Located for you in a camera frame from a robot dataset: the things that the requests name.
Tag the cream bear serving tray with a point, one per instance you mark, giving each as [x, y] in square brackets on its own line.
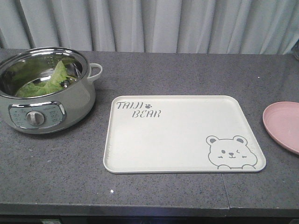
[173, 134]

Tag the green lettuce leaf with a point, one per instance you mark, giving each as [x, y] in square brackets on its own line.
[59, 80]

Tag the pink round plate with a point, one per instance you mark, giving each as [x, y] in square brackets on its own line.
[281, 121]

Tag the green electric cooking pot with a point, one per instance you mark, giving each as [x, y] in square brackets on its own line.
[52, 112]

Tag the white pleated curtain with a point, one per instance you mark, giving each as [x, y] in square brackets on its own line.
[153, 26]

